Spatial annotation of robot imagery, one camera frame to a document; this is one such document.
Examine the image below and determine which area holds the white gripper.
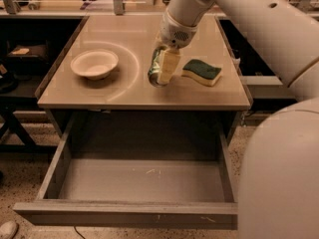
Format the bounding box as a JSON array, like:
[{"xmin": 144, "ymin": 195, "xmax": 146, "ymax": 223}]
[{"xmin": 156, "ymin": 11, "xmax": 197, "ymax": 85}]

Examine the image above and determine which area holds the green soda can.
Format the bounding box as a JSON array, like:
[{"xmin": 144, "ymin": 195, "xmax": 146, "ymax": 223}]
[{"xmin": 148, "ymin": 47, "xmax": 166, "ymax": 88}]

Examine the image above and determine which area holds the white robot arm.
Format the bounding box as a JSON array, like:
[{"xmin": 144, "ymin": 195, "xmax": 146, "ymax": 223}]
[{"xmin": 160, "ymin": 0, "xmax": 319, "ymax": 239}]

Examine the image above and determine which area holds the grey cabinet with beige top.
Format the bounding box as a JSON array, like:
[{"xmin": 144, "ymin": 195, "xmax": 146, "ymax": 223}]
[{"xmin": 38, "ymin": 14, "xmax": 250, "ymax": 138}]

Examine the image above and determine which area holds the grey open drawer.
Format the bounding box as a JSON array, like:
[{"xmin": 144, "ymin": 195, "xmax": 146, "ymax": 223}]
[{"xmin": 14, "ymin": 111, "xmax": 237, "ymax": 230}]

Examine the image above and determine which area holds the green yellow sponge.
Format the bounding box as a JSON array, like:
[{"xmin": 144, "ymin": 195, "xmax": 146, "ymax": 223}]
[{"xmin": 182, "ymin": 59, "xmax": 222, "ymax": 87}]

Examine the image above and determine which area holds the white paper bowl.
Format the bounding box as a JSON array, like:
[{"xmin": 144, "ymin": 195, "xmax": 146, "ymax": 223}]
[{"xmin": 71, "ymin": 49, "xmax": 119, "ymax": 81}]

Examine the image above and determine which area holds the black side table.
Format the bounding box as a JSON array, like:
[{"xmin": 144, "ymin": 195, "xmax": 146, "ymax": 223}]
[{"xmin": 0, "ymin": 40, "xmax": 56, "ymax": 153}]

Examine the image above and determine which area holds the white shoe tip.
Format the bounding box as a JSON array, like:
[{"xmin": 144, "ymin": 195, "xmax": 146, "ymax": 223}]
[{"xmin": 0, "ymin": 221, "xmax": 19, "ymax": 239}]

